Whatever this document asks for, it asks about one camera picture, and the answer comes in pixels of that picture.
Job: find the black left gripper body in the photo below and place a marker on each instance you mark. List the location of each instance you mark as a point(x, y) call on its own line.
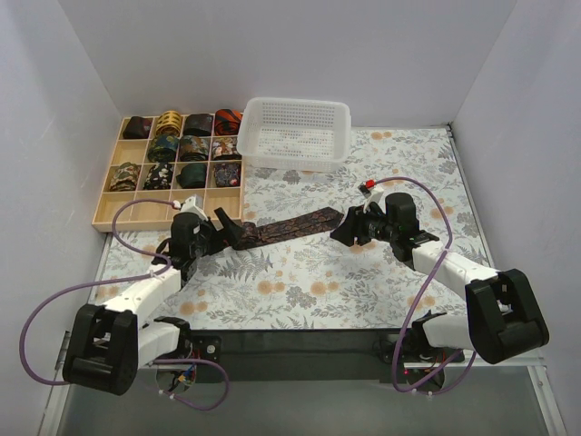
point(218, 232)

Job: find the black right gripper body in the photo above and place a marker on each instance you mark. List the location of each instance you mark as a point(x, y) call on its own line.
point(359, 225)

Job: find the brown paisley patterned tie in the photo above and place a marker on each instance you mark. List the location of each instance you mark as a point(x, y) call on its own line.
point(320, 221)

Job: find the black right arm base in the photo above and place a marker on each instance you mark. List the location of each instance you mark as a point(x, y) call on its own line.
point(413, 364)

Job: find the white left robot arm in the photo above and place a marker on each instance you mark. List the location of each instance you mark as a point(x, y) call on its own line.
point(109, 343)

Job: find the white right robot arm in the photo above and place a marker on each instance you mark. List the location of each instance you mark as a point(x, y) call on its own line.
point(503, 318)

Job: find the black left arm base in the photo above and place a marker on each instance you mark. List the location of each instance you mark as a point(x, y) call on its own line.
point(180, 378)

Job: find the rolled navy paisley rose tie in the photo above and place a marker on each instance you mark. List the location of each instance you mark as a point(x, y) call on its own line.
point(227, 174)

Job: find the rolled dark green tie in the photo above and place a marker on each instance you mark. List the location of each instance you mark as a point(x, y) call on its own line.
point(192, 176)

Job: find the rolled black white floral tie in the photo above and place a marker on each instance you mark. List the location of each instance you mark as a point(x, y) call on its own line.
point(159, 177)

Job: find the wooden compartment tray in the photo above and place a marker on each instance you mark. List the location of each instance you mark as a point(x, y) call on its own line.
point(149, 210)

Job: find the rolled pink floral dark tie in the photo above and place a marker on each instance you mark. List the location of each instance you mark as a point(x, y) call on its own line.
point(225, 148)

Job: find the rolled green camouflage floral tie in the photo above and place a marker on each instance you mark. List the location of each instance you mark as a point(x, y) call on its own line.
point(125, 178)

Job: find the rolled navy yellow leaf tie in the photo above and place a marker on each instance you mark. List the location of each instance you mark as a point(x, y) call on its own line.
point(163, 148)

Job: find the white plastic mesh basket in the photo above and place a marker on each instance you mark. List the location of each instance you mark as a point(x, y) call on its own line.
point(295, 134)

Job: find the rolled orange black tie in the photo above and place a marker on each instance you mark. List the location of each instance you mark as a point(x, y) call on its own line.
point(227, 122)

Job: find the rolled dark grey tie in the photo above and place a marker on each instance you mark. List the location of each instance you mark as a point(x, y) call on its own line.
point(198, 125)

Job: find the rolled yellow black tie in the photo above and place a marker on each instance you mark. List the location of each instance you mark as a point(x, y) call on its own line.
point(170, 122)

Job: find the rolled dark maroon tie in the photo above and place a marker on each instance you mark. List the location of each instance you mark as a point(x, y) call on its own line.
point(137, 128)

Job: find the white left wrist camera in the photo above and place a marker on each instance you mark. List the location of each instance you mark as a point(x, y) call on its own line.
point(193, 204)

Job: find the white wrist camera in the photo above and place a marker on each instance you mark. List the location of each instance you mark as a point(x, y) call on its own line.
point(372, 192)
point(193, 204)

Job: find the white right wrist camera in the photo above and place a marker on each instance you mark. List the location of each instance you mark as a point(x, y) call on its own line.
point(372, 192)

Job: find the aluminium frame rail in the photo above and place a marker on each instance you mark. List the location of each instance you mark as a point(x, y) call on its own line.
point(325, 382)

